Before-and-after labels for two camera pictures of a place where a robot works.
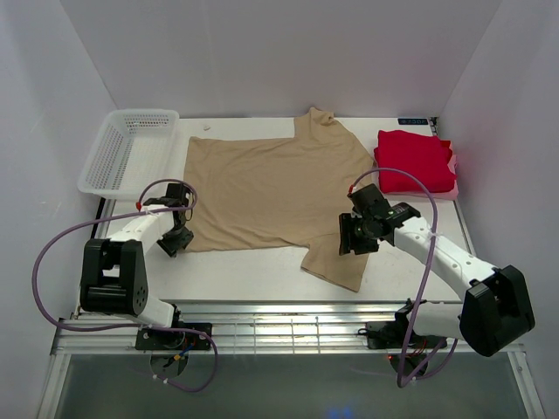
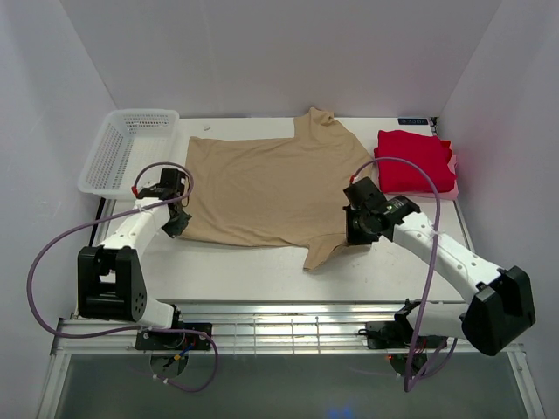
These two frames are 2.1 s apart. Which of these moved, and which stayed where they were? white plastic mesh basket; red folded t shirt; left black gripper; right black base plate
Moved: left black gripper
Stayed: right black base plate; red folded t shirt; white plastic mesh basket
